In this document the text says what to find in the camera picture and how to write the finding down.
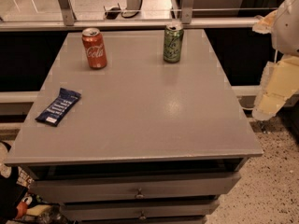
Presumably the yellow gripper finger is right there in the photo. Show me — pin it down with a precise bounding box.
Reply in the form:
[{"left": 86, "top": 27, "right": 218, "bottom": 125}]
[
  {"left": 252, "top": 10, "right": 277, "bottom": 35},
  {"left": 252, "top": 55, "right": 299, "bottom": 120}
]

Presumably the red coke can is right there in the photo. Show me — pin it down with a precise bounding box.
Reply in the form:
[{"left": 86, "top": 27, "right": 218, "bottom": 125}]
[{"left": 82, "top": 28, "right": 107, "bottom": 69}]

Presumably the green sparkling water can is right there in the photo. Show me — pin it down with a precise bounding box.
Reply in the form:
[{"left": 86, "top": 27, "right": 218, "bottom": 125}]
[{"left": 164, "top": 23, "right": 184, "bottom": 63}]

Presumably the grey drawer cabinet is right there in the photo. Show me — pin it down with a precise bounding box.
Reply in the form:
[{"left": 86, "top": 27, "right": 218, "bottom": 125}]
[{"left": 7, "top": 30, "right": 262, "bottom": 224}]

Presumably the lower grey drawer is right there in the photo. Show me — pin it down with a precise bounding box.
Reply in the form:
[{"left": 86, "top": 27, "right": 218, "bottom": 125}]
[{"left": 61, "top": 200, "right": 220, "bottom": 221}]

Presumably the grey drawer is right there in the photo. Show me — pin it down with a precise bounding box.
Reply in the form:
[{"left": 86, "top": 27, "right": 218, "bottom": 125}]
[
  {"left": 30, "top": 172, "right": 240, "bottom": 203},
  {"left": 61, "top": 200, "right": 220, "bottom": 221}
]

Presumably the upper grey drawer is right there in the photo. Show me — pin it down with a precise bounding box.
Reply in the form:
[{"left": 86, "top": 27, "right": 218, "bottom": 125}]
[{"left": 30, "top": 172, "right": 240, "bottom": 203}]

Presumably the blue snack bar wrapper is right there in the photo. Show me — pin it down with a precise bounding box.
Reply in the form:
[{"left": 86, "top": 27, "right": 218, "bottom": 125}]
[{"left": 36, "top": 88, "right": 81, "bottom": 127}]

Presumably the clutter bag on floor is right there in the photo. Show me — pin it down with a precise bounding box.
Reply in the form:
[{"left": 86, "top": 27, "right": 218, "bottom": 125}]
[{"left": 0, "top": 141, "right": 68, "bottom": 224}]

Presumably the metal railing frame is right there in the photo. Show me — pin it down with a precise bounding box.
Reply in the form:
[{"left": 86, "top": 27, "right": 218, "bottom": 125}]
[{"left": 0, "top": 0, "right": 299, "bottom": 33}]

